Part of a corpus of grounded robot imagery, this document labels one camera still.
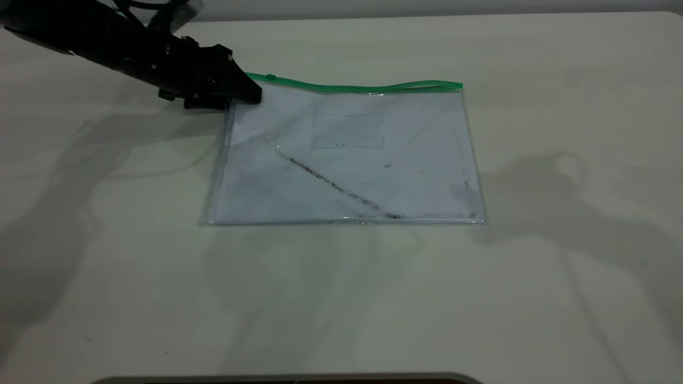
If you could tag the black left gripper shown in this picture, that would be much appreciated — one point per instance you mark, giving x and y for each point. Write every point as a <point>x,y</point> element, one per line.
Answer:
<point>197,69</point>

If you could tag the clear plastic bag green zipper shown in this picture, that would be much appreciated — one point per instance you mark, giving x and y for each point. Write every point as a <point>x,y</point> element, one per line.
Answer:
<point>347,176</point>

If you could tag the white paper sheet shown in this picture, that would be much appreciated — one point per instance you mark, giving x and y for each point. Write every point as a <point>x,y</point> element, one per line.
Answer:
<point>416,176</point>

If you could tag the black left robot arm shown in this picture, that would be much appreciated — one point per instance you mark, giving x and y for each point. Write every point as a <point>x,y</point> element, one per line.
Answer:
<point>90,34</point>

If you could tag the dark grey base panel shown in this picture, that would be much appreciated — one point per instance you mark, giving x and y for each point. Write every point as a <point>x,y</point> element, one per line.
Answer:
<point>288,379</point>

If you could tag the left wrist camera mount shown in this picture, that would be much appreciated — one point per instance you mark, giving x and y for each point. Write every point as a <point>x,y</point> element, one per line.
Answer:
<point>176,16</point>

